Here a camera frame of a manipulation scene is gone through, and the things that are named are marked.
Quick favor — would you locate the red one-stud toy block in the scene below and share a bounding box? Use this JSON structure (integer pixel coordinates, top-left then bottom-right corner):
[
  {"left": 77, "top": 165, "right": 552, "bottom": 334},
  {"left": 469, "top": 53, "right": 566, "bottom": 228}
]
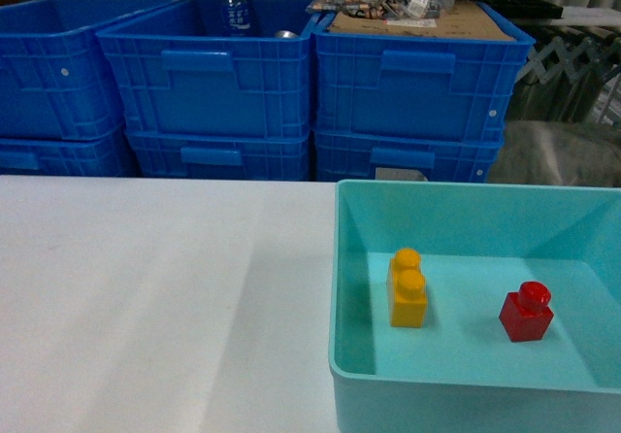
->
[{"left": 499, "top": 281, "right": 554, "bottom": 343}]

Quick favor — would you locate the yellow two-stud toy block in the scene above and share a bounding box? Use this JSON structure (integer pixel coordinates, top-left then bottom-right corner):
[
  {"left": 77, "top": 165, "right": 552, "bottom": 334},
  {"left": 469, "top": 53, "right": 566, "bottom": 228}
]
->
[{"left": 386, "top": 248, "right": 428, "bottom": 329}]

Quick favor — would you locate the light teal plastic box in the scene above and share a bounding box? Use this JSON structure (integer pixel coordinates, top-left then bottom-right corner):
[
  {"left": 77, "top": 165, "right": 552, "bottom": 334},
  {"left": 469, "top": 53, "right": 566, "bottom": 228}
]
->
[{"left": 329, "top": 181, "right": 620, "bottom": 432}]

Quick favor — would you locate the blue crate bottom right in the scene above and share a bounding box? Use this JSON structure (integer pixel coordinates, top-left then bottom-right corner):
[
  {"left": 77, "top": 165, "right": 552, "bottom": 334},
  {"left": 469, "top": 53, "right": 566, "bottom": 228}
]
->
[{"left": 313, "top": 130, "right": 504, "bottom": 183}]

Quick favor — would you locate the blue crate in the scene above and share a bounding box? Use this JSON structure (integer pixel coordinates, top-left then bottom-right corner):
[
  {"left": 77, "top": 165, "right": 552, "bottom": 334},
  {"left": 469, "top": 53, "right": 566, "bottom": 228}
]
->
[
  {"left": 97, "top": 0, "right": 319, "bottom": 139},
  {"left": 1, "top": 126, "right": 140, "bottom": 177},
  {"left": 313, "top": 130, "right": 504, "bottom": 183},
  {"left": 1, "top": 0, "right": 173, "bottom": 141},
  {"left": 313, "top": 3, "right": 535, "bottom": 143},
  {"left": 126, "top": 132, "right": 310, "bottom": 182}
]

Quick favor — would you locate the blue crate top right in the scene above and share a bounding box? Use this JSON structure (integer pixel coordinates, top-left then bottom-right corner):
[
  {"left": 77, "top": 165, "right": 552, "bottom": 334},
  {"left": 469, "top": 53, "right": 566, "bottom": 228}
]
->
[{"left": 313, "top": 3, "right": 535, "bottom": 143}]

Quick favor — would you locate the blue crate bottom middle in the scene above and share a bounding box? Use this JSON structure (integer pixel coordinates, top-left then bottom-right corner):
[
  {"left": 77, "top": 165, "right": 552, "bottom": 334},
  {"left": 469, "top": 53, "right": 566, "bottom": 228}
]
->
[{"left": 126, "top": 132, "right": 310, "bottom": 182}]

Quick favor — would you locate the metal can top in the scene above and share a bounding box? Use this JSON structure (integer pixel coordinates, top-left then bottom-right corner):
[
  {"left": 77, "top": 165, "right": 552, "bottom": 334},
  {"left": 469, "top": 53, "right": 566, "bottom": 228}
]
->
[{"left": 275, "top": 30, "right": 298, "bottom": 39}]

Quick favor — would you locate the blue crate top middle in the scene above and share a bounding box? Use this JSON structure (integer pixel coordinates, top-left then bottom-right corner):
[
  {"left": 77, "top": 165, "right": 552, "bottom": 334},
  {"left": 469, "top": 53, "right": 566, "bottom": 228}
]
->
[{"left": 97, "top": 0, "right": 319, "bottom": 139}]

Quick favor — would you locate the clear plastic water bottle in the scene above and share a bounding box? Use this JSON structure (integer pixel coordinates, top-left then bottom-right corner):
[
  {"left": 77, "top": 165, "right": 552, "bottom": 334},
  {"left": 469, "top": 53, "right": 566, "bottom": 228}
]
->
[{"left": 220, "top": 0, "right": 251, "bottom": 37}]

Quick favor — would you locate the blue crate bottom left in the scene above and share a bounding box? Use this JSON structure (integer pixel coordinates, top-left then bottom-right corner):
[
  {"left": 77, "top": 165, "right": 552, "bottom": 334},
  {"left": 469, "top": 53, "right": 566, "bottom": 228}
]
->
[{"left": 1, "top": 126, "right": 140, "bottom": 177}]

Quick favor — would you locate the grey plastic cover sheet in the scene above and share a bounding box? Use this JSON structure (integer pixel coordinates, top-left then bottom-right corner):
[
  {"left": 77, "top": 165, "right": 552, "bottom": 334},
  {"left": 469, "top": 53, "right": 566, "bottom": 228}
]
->
[{"left": 487, "top": 120, "right": 620, "bottom": 188}]

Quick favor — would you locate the brown cardboard sheet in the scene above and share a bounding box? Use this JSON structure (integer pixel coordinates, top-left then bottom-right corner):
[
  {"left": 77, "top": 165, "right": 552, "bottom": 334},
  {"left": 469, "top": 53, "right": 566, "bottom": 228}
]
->
[{"left": 327, "top": 1, "right": 513, "bottom": 41}]

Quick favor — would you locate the blue crate top left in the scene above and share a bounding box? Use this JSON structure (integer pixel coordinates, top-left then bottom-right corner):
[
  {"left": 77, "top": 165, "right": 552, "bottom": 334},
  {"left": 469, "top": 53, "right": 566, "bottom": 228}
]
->
[{"left": 1, "top": 0, "right": 173, "bottom": 141}]

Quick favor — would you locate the grey scissor folding rack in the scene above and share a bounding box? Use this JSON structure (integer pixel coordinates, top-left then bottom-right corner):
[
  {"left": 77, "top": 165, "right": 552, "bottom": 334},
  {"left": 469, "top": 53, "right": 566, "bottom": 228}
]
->
[{"left": 515, "top": 36, "right": 620, "bottom": 84}]

